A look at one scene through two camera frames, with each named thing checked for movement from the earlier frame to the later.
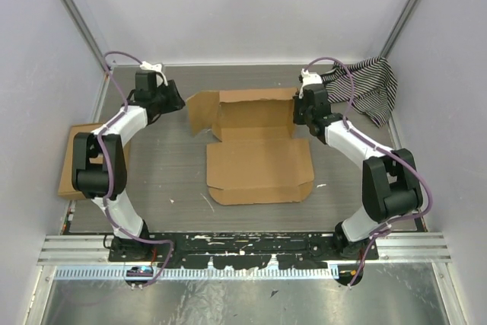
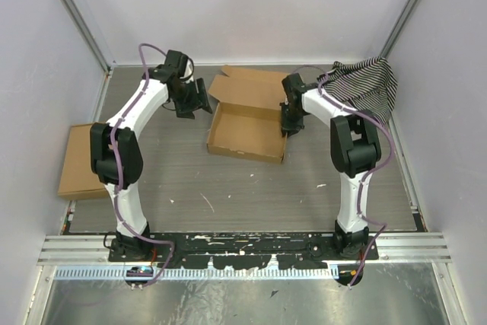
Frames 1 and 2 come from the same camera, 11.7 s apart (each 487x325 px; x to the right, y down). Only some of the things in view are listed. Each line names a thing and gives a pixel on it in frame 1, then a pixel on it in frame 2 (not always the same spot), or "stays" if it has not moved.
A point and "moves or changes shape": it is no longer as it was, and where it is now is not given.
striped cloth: [370, 86] stays
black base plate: [248, 250] stays
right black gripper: [297, 119] -> [287, 127]
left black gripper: [176, 100] -> [198, 100]
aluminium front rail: [94, 250] stays
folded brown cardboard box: [66, 188] stays
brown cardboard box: [255, 158] moves or changes shape
